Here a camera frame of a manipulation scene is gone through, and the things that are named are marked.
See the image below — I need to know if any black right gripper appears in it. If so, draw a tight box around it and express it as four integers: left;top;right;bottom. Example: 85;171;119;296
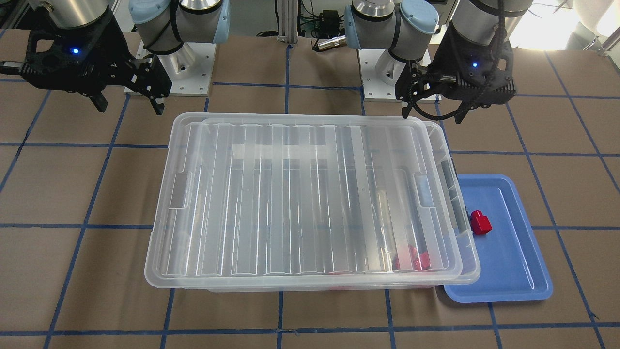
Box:
1;10;172;116

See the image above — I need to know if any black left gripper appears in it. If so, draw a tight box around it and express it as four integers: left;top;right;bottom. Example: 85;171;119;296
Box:
395;23;517;124

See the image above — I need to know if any red block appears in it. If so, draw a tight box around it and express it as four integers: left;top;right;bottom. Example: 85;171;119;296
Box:
470;210;493;236
392;244;431;272

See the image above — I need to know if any clear plastic box lid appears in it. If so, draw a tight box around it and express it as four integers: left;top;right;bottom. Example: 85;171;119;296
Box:
144;112;481;290

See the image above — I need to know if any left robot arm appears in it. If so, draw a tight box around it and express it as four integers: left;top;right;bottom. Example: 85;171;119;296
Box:
344;0;533;124

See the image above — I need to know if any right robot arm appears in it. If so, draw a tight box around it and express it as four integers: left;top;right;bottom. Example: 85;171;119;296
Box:
1;0;230;115

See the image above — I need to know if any red block in box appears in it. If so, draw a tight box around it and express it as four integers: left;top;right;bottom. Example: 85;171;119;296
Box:
392;244;431;272

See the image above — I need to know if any clear plastic storage box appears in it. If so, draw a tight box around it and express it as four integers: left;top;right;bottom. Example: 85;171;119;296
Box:
167;114;478;294

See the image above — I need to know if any black device on table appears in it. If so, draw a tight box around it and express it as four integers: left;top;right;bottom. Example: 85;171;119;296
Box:
310;10;344;39

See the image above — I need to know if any blue plastic tray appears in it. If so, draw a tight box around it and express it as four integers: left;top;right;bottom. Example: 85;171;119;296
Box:
444;174;554;303

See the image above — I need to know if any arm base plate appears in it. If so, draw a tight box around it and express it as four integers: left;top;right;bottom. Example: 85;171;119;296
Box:
159;42;218;97
358;49;406;102

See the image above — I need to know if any aluminium frame post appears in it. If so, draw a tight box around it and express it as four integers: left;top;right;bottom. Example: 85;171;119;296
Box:
275;0;300;47

